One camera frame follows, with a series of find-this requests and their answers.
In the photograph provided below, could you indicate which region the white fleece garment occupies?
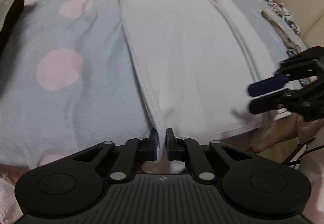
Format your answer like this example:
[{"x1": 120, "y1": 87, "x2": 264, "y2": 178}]
[{"x1": 119, "y1": 0, "x2": 275, "y2": 174}]

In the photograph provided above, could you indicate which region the taupe thin garment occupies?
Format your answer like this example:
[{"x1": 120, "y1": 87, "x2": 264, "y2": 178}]
[{"x1": 261, "y1": 10, "x2": 302, "y2": 55}]

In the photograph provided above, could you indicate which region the patterned black white cloth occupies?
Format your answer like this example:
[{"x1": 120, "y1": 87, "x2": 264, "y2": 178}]
[{"x1": 267, "y1": 0, "x2": 301, "y2": 35}]

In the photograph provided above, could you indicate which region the polka dot bed sheet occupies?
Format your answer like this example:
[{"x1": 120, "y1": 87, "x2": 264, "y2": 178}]
[{"x1": 0, "y1": 0, "x2": 308, "y2": 169}]

